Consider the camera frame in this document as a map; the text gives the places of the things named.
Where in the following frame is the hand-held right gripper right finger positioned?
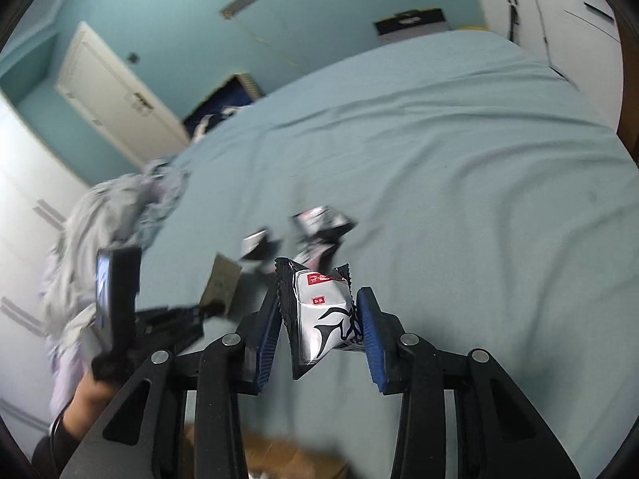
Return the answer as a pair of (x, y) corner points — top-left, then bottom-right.
(355, 287), (582, 479)

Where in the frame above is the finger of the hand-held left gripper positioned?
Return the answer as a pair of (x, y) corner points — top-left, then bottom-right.
(136, 303), (225, 321)
(142, 319), (206, 356)

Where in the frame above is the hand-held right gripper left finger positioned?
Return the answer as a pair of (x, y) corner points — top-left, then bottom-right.
(60, 284), (283, 479)

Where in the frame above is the white deer-print snack packet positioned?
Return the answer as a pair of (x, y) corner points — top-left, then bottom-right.
(274, 257), (365, 380)

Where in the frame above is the beige paper snack packet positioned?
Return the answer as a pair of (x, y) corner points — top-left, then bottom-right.
(200, 254), (243, 318)

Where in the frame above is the brown cardboard box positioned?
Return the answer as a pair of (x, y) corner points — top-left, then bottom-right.
(185, 424), (350, 479)

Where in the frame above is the pile of black snack packets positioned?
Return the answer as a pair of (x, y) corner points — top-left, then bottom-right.
(240, 204), (358, 280)

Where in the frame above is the person's left forearm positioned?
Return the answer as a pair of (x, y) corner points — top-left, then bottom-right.
(30, 372), (123, 475)

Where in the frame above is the grey crumpled blanket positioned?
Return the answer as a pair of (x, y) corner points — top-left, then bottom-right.
(45, 160), (193, 355)

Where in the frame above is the pink quilt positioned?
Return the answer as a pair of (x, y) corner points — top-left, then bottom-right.
(47, 329), (101, 412)

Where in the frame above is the white wardrobe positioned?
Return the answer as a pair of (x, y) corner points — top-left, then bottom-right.
(0, 90), (97, 440)

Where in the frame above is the white door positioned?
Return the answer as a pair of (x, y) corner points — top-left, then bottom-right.
(54, 21), (191, 170)

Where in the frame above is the dark blue open box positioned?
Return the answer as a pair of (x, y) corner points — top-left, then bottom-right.
(182, 74), (264, 143)

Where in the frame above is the black flat box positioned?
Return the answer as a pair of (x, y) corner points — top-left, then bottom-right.
(374, 8), (450, 37)

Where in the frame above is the white cabinet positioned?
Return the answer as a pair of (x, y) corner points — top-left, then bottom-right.
(464, 0), (625, 131)

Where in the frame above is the yellow cable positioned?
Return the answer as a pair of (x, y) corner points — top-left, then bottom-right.
(244, 27), (306, 71)

